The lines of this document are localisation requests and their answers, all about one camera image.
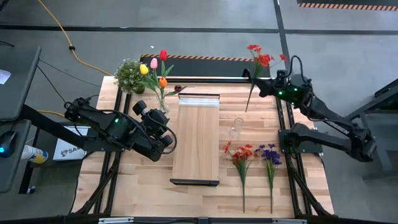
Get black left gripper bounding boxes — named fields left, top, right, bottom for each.
left=131, top=99, right=174, bottom=149

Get clear glass vase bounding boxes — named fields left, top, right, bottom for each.
left=228, top=116, right=245, bottom=139
left=156, top=92, right=171, bottom=114

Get purple flower bunch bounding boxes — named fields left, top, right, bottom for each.
left=254, top=142, right=284, bottom=215

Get white printed box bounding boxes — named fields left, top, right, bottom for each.
left=52, top=125, right=90, bottom=162

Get black desk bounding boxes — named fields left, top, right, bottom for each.
left=0, top=45, right=94, bottom=195

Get large red flower bunch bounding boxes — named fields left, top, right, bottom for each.
left=221, top=140, right=254, bottom=214

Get grey metal stand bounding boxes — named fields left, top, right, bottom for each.
left=346, top=79, right=398, bottom=181

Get white paper note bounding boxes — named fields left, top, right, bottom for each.
left=0, top=68, right=12, bottom=85

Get red artificial tulip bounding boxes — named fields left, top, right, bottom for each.
left=159, top=49, right=175, bottom=105

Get small red flower bunch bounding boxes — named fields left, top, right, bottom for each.
left=244, top=44, right=289, bottom=113

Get black hazard-striped floor mat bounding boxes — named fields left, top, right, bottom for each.
left=297, top=0, right=398, bottom=12
left=139, top=54, right=271, bottom=78

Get white yellow spray bottle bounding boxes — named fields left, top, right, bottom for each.
left=20, top=144, right=49, bottom=165

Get yellow extension cable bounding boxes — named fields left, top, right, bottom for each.
left=37, top=0, right=113, bottom=77

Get wooden conveyor board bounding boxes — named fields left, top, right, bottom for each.
left=169, top=92, right=221, bottom=187

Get black clamp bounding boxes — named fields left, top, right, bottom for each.
left=241, top=68, right=254, bottom=83

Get yellow artificial tulip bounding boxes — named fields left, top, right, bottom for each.
left=139, top=63, right=162, bottom=103

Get black computer mouse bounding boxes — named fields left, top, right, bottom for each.
left=0, top=130, right=18, bottom=158

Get orange artificial tulip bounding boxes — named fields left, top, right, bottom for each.
left=157, top=77, right=169, bottom=105

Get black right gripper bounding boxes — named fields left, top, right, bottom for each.
left=251, top=70, right=313, bottom=108

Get potted plant white blossoms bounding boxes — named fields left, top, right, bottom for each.
left=113, top=58, right=147, bottom=95

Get pink artificial tulip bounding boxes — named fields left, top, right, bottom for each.
left=149, top=57, right=164, bottom=103

